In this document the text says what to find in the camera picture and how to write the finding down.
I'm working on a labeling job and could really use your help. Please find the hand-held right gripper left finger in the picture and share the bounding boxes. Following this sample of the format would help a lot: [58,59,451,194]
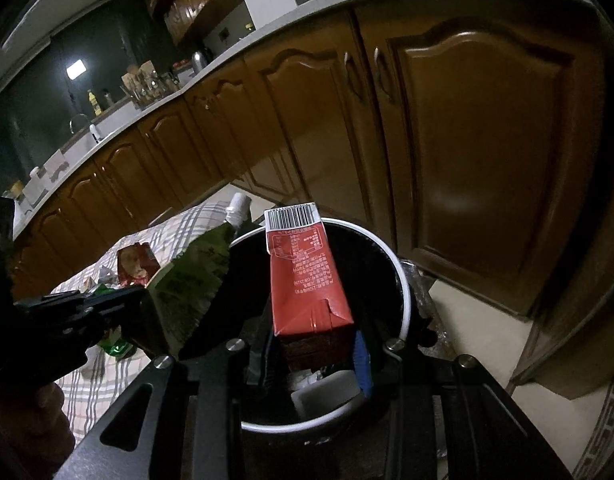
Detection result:
[52,310,279,480]

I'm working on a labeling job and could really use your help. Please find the red snack packet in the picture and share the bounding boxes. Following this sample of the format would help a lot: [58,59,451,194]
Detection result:
[117,242,161,287]

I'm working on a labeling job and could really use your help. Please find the green wrapper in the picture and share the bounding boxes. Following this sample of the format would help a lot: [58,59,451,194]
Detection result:
[90,284,140,359]

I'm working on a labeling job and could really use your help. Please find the white containers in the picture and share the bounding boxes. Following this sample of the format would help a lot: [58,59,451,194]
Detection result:
[23,149,69,202]

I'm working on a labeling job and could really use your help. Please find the plaid blanket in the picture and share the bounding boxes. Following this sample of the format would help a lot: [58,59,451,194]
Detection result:
[51,199,268,452]

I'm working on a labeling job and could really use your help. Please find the white foam tray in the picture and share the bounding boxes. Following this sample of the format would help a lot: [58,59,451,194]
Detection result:
[291,369,366,422]

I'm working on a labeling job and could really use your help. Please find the metal cabinet door handle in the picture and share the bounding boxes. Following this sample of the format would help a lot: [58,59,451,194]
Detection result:
[343,51,361,104]
[373,49,394,102]

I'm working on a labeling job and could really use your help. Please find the wooden base cabinets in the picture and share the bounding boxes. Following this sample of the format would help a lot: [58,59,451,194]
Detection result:
[10,0,614,401]

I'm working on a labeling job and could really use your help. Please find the clear plastic bag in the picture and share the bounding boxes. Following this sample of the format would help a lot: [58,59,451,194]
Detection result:
[401,259,455,358]

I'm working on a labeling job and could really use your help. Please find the red drink carton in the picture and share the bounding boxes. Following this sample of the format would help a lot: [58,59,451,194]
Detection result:
[264,203,356,372]

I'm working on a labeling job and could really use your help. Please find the utensil rack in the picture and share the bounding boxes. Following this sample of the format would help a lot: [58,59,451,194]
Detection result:
[120,60,181,109]

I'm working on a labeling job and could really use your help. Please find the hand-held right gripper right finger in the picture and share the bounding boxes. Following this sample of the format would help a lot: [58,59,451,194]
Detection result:
[353,331,572,480]

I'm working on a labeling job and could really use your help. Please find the grey speckled countertop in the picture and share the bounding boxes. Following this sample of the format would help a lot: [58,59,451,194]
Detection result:
[11,0,608,241]

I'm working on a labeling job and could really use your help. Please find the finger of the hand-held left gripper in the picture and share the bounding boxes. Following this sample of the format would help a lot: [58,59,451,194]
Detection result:
[14,287,151,322]
[37,310,153,352]

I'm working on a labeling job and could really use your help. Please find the patterned floor rug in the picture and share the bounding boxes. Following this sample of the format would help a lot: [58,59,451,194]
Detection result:
[571,379,614,480]

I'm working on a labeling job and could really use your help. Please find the person's left hand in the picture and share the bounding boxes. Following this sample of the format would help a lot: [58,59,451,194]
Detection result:
[0,382,76,480]

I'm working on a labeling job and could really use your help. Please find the white-rimmed bin with black liner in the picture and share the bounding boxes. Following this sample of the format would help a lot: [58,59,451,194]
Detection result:
[179,217,414,434]

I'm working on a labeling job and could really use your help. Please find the wooden wall cabinets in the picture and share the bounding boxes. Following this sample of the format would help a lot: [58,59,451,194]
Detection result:
[134,0,244,47]

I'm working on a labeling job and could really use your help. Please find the green spout pouch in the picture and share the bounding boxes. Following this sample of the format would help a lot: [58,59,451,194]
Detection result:
[141,192,253,357]

